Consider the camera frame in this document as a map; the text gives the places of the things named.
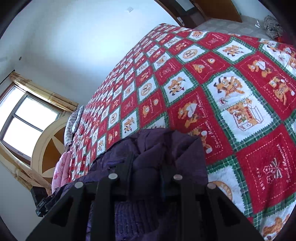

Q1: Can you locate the brown wooden door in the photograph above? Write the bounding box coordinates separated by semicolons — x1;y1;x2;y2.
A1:
191;0;242;23

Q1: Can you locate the white wall switch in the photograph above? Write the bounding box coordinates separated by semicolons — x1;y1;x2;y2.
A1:
127;7;133;13

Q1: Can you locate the pink folded blanket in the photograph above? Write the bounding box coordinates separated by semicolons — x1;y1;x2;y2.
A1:
52;152;71;193

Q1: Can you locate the purple puffer jacket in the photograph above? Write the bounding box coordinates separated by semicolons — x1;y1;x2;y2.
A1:
49;128;210;241

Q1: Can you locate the cream and wood headboard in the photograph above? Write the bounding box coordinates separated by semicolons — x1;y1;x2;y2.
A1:
31;116;69;183

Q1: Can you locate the striped grey pillow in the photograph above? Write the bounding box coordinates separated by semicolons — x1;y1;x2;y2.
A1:
64;105;84;150

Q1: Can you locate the red patchwork bear quilt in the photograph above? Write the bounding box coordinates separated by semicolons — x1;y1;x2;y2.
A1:
68;24;295;240

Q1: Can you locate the grey cloth on floor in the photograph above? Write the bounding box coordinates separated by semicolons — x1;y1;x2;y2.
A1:
263;15;283;39

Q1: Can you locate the window with frame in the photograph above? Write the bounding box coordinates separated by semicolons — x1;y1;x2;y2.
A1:
1;84;65;165

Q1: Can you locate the yellow floral curtain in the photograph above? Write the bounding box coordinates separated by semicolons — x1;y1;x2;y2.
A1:
9;71;78;112

